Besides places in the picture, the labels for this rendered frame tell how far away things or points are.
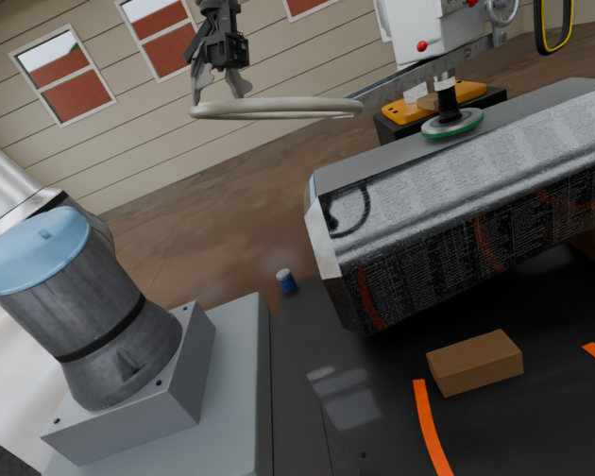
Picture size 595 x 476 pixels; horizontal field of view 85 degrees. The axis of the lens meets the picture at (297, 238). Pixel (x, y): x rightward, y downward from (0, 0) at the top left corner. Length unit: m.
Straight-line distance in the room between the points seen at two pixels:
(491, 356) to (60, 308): 1.29
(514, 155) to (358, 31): 6.55
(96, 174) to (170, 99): 2.38
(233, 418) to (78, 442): 0.24
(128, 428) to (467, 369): 1.11
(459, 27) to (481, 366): 1.14
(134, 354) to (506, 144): 1.28
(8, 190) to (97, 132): 7.60
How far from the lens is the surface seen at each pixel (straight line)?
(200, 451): 0.58
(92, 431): 0.65
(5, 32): 8.80
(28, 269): 0.54
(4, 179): 0.73
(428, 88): 2.17
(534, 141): 1.43
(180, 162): 7.88
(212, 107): 0.83
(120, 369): 0.58
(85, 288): 0.54
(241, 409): 0.58
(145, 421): 0.62
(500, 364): 1.44
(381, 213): 1.23
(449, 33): 1.28
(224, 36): 0.78
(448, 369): 1.40
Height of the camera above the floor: 1.26
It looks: 27 degrees down
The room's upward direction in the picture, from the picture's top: 24 degrees counter-clockwise
